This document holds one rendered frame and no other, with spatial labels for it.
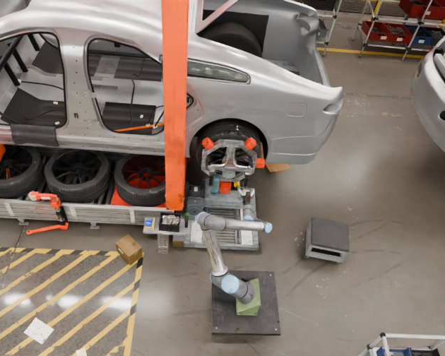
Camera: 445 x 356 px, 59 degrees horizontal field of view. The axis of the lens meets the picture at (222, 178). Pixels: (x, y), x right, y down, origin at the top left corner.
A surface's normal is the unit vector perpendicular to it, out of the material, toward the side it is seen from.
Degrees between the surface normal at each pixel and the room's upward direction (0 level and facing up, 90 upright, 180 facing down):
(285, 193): 0
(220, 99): 90
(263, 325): 0
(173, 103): 90
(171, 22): 90
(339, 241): 0
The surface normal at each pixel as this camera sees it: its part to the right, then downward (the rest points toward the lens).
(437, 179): 0.09, -0.66
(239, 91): 0.01, 0.62
